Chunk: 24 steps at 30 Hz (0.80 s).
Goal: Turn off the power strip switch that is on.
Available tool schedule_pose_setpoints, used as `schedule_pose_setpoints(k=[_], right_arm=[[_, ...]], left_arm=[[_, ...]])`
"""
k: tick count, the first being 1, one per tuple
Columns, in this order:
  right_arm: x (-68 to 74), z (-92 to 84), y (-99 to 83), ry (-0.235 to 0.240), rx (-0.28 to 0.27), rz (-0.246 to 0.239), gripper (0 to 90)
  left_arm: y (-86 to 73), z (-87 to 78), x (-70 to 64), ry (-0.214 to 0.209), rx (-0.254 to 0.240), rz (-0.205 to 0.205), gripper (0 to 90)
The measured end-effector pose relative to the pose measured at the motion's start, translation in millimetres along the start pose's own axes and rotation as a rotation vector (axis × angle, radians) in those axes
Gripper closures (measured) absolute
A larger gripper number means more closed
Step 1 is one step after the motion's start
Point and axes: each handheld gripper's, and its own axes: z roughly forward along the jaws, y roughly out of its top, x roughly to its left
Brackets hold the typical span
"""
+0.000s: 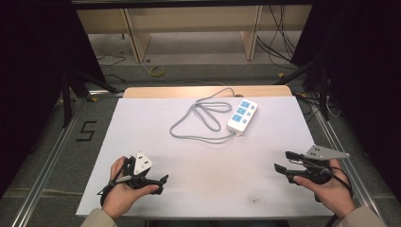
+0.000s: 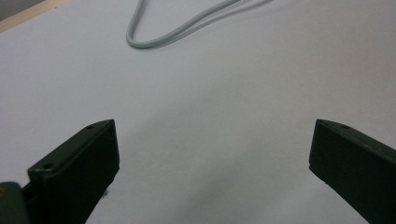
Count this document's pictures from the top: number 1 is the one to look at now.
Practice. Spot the white table cover sheet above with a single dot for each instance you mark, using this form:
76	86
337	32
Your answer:
189	179

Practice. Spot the person's right hand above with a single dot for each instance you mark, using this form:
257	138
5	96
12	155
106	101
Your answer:
334	192

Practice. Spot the person's left hand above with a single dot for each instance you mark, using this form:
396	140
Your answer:
121	198

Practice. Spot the black metal stand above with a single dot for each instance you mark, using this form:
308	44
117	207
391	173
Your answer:
323	91
66	101

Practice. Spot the black curtain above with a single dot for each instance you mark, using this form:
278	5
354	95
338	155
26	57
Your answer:
365	78
31	78

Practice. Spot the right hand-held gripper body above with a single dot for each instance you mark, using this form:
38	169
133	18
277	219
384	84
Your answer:
324	153

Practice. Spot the wooden shelf frame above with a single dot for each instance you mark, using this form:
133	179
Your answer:
189	19

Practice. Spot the aluminium floor rail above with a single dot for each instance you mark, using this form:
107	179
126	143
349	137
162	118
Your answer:
47	164
346	164

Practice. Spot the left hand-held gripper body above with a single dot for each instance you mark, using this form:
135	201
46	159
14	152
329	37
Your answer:
142	164

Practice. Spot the white power strip blue sockets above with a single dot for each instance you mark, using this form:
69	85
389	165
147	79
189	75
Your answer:
242	116

